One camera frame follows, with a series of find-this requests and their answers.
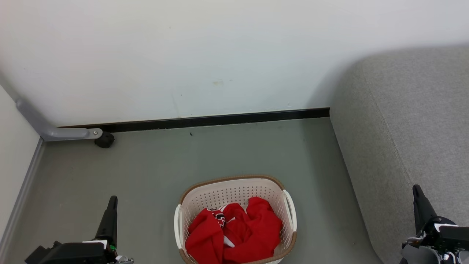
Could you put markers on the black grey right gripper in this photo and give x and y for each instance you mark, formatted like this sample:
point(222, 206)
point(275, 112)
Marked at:
point(443, 240)

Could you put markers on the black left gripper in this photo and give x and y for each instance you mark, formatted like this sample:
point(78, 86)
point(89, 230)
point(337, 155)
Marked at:
point(73, 253)

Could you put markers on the red garment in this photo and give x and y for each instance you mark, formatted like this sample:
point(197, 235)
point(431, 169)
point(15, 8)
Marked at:
point(253, 231)

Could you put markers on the grey fabric sofa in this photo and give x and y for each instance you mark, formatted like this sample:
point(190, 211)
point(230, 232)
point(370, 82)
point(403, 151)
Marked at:
point(410, 128)

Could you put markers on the black round rubber stopper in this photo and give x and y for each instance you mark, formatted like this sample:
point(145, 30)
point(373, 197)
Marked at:
point(105, 140)

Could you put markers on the grey metal leg with caster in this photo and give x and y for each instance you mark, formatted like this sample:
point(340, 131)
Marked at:
point(44, 128)

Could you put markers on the white perforated laundry basket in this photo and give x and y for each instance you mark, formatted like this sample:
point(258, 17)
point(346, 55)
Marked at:
point(234, 192)

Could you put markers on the grey wall skirting strip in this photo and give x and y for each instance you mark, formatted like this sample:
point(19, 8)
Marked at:
point(22, 190)

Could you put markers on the black wall baseboard strip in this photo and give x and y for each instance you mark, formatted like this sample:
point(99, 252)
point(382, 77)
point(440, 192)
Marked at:
point(220, 119)

